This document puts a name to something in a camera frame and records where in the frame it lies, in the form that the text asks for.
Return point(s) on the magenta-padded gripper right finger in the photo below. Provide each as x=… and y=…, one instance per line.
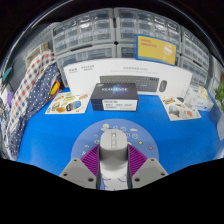
x=141, y=165

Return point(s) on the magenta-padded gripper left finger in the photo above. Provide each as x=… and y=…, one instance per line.
x=83, y=166

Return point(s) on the white computer mouse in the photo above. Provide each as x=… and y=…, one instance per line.
x=114, y=146

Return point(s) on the round blue cartoon mouse pad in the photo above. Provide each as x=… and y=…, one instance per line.
x=86, y=140

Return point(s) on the food sticker sheet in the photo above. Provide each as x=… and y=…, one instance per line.
x=66, y=103

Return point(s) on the cartoon sticker sheet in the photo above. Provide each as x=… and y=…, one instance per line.
x=180, y=108

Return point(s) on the small black box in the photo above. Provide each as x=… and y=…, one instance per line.
x=113, y=93

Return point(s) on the navy polka dot cloth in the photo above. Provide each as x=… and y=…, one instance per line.
x=36, y=103

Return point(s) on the small yellow object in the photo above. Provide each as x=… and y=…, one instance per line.
x=55, y=88

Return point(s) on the white tissue pack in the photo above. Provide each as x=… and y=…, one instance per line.
x=198, y=100

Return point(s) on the white keyboard box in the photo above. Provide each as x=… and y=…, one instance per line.
x=83, y=71

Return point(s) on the red blue checkered cloth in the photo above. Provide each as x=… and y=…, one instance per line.
x=30, y=83

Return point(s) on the small purple object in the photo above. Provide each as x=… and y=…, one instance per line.
x=10, y=99

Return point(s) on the green potted plant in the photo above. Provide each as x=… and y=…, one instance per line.
x=220, y=96

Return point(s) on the yellow and blue box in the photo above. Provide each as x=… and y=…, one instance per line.
x=155, y=50

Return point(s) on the teal tool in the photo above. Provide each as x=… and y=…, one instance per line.
x=6, y=75

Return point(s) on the white woven basket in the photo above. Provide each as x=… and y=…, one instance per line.
x=35, y=53

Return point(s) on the grey tall drawer cabinet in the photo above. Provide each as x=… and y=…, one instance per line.
x=195, y=53

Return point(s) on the grey small-drawer cabinet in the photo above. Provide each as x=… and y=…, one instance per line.
x=146, y=23
x=83, y=30

